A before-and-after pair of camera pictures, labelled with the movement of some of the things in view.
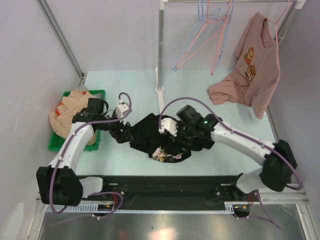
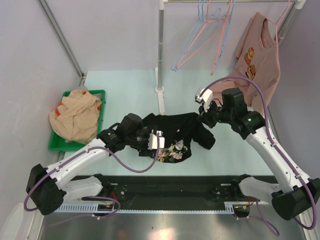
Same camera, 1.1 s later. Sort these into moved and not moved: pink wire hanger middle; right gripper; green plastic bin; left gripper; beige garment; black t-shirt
Moved: right gripper; left gripper
Not moved: black t-shirt; beige garment; pink wire hanger middle; green plastic bin
